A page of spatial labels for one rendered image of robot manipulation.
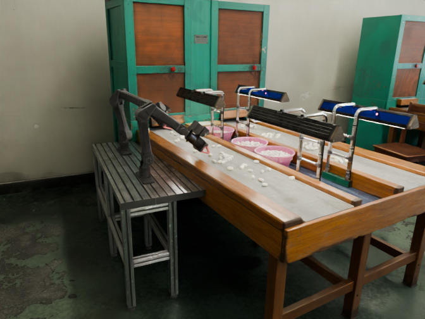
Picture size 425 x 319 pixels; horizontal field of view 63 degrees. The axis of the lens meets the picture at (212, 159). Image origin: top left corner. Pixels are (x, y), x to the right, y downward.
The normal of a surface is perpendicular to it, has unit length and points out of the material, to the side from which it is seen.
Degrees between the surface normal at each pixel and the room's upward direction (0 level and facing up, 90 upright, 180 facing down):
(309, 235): 90
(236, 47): 90
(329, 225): 90
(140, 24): 90
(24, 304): 0
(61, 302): 0
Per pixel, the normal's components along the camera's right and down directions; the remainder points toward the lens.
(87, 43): 0.42, 0.29
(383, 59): -0.91, 0.11
